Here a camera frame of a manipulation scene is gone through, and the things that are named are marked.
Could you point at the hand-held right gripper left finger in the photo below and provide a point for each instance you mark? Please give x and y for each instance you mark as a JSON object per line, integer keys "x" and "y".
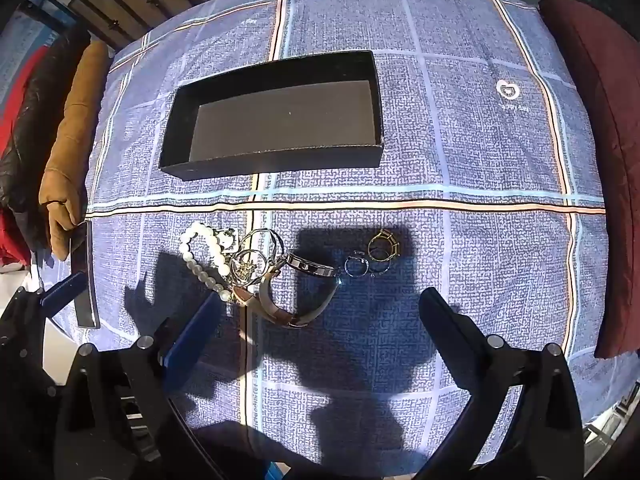
{"x": 195, "y": 335}

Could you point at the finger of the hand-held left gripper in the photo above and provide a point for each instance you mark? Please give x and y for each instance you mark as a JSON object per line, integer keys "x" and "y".
{"x": 62, "y": 292}

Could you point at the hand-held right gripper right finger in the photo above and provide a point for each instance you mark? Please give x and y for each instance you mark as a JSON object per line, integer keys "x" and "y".
{"x": 440, "y": 320}

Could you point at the gold ornate brooch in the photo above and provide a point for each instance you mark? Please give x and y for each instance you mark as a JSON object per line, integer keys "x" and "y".
{"x": 245, "y": 267}

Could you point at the white earring card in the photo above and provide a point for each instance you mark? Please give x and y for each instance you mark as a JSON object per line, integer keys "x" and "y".
{"x": 225, "y": 241}

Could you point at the thin silver bangle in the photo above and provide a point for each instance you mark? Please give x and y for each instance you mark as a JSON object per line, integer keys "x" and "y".
{"x": 272, "y": 234}

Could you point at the black cardboard box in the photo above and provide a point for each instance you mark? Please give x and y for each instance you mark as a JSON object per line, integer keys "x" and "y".
{"x": 280, "y": 120}

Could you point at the red cloth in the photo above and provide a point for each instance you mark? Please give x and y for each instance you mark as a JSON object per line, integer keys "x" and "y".
{"x": 9, "y": 237}

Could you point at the blue plaid blanket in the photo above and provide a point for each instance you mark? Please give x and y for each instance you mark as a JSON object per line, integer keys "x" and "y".
{"x": 450, "y": 185}

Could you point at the black jacket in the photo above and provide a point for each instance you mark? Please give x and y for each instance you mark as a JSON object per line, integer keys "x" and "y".
{"x": 30, "y": 135}

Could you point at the maroon cushion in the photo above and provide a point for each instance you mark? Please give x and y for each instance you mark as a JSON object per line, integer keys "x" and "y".
{"x": 600, "y": 160}

